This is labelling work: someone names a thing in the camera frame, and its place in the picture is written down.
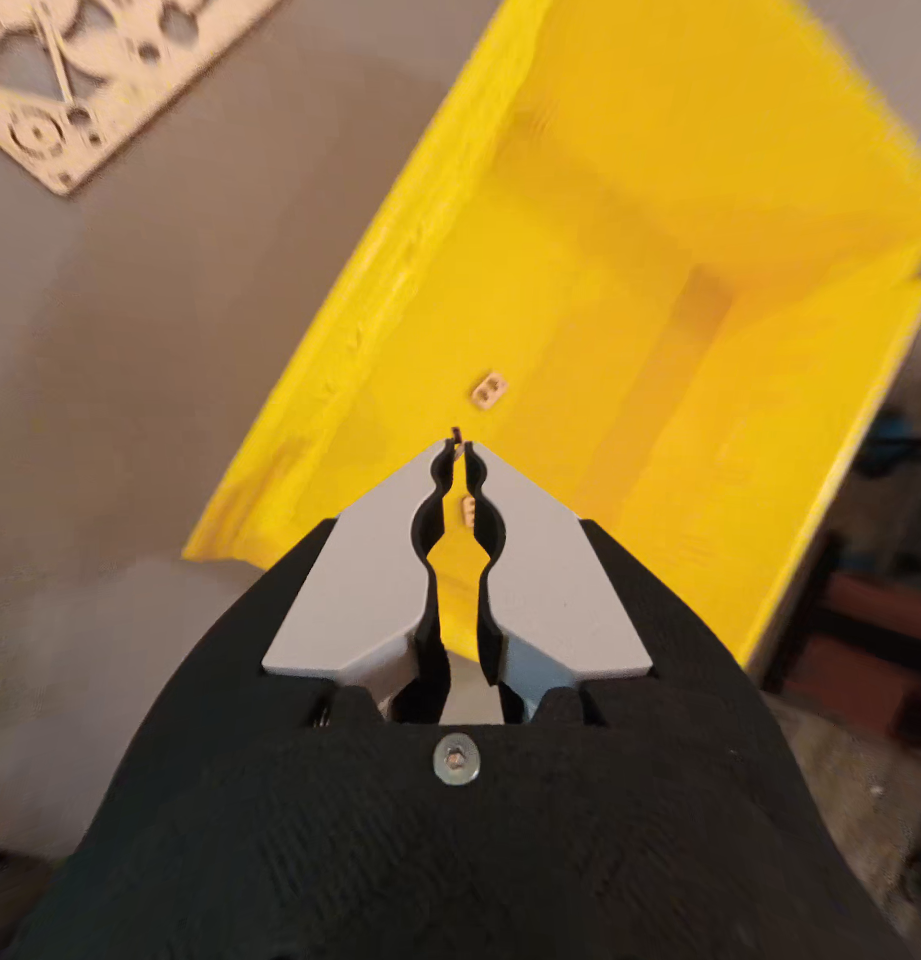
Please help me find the wooden parts sheet with gears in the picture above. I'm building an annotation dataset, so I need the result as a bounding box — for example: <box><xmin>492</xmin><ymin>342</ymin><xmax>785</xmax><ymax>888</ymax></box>
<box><xmin>0</xmin><ymin>0</ymin><xmax>282</xmax><ymax>198</ymax></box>

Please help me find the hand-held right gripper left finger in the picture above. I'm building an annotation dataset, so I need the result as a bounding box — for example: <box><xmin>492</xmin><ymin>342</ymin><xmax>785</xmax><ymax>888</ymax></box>
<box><xmin>261</xmin><ymin>439</ymin><xmax>457</xmax><ymax>723</ymax></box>

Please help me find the yellow plastic bin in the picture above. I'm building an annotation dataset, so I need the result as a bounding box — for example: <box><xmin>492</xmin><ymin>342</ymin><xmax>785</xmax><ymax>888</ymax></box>
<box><xmin>181</xmin><ymin>0</ymin><xmax>921</xmax><ymax>680</ymax></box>

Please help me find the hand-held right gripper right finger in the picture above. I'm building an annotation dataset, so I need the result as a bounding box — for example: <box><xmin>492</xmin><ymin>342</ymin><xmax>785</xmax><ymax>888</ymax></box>
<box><xmin>465</xmin><ymin>441</ymin><xmax>654</xmax><ymax>723</ymax></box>

